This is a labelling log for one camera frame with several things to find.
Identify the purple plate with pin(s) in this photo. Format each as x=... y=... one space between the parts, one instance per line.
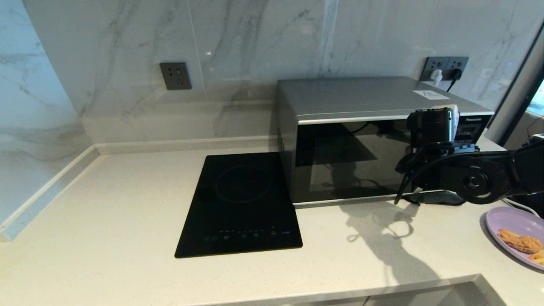
x=505 y=221

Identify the dark window frame post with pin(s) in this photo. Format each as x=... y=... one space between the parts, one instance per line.
x=518 y=85

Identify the white paper label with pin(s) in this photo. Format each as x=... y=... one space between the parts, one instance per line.
x=430 y=94

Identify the black glass microwave door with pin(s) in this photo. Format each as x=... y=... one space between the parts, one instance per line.
x=348 y=161

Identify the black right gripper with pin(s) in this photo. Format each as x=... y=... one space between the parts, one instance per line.
x=431 y=125

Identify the black rounded appliance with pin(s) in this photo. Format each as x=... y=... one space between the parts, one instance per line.
x=533 y=202

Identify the grey single wall socket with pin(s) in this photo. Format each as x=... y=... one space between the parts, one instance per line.
x=175 y=76

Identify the black cloth pad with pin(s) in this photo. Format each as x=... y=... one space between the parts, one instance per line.
x=442 y=198

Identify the black induction cooktop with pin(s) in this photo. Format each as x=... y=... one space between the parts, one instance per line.
x=242 y=204

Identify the white plug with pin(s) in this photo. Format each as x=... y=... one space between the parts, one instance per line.
x=436 y=76

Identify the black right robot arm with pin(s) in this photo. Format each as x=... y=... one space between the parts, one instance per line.
x=480 y=178

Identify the yellow french fry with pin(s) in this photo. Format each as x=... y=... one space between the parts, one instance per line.
x=537 y=255
x=539 y=262

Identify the silver microwave oven body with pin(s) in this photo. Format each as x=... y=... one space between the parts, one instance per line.
x=352 y=95

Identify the grey double wall socket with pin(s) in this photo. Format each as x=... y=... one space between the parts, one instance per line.
x=444 y=63

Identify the black plug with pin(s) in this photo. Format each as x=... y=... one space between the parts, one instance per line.
x=455 y=74

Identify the fried chicken piece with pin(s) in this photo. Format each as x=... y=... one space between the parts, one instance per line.
x=520 y=242

